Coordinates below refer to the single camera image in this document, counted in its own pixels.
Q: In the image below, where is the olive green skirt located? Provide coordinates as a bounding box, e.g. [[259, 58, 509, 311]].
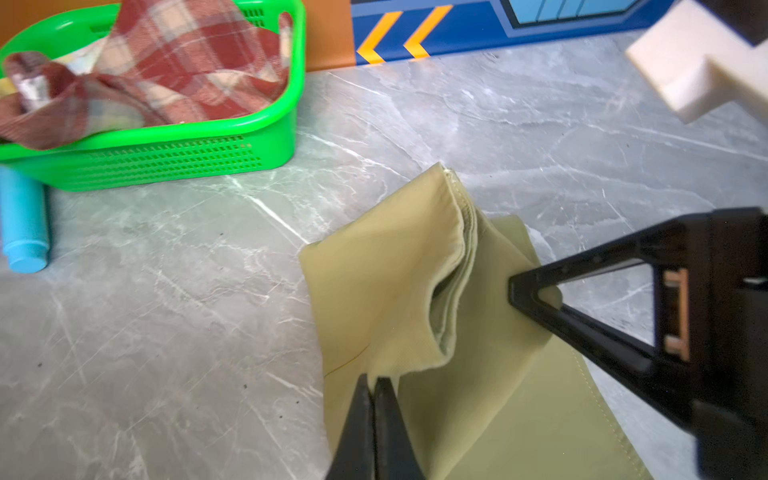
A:
[[299, 164, 649, 479]]

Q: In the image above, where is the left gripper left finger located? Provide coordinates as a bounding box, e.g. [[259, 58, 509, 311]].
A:
[[325, 374, 376, 480]]

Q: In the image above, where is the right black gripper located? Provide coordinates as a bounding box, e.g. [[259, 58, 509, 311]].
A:
[[509, 208, 767, 479]]

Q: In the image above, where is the light blue tube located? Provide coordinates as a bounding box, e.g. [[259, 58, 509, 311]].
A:
[[1, 167, 50, 274]]

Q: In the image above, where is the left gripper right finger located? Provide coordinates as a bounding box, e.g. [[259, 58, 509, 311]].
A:
[[374, 377, 425, 480]]

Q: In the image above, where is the green plastic basket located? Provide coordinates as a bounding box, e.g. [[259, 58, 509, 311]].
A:
[[1, 1, 306, 192]]

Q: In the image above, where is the red plaid skirt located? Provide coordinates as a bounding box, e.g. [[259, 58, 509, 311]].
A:
[[1, 1, 293, 150]]

